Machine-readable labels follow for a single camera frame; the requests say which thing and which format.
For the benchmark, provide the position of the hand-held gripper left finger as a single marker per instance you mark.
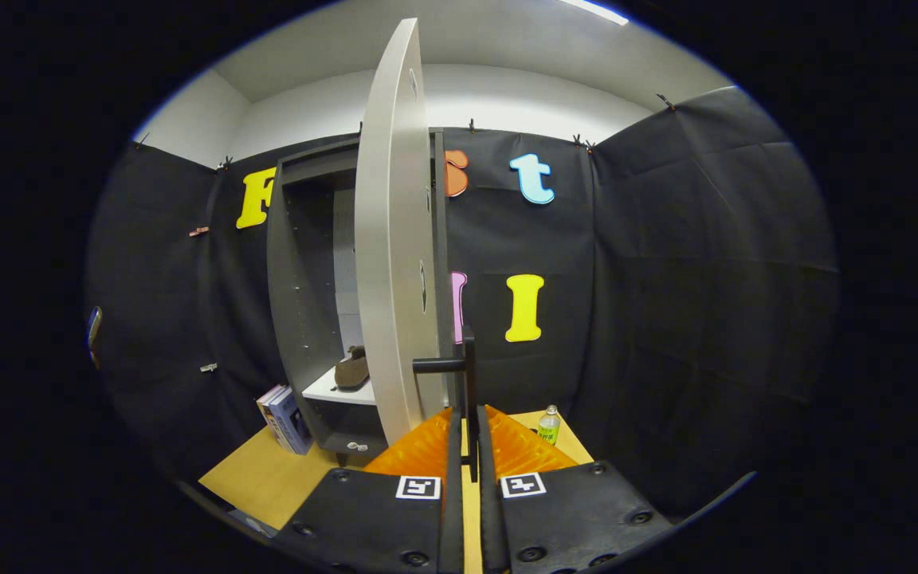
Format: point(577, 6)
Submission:
point(454, 510)

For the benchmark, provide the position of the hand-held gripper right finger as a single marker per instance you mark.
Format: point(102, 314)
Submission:
point(491, 518)

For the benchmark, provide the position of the brown fuzzy shoe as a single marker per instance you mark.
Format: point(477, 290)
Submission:
point(351, 372)

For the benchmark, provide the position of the grey shoe cabinet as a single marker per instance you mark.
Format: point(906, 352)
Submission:
point(296, 303)

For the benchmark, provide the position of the beige shoe cabinet door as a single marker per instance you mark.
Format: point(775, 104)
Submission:
point(391, 239)

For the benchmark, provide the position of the clear plastic bottle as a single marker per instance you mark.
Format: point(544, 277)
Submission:
point(548, 426)

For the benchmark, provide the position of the black backdrop cloth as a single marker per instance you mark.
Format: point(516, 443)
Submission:
point(666, 279)

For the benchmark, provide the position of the long ceiling light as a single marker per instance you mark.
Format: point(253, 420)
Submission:
point(598, 11)

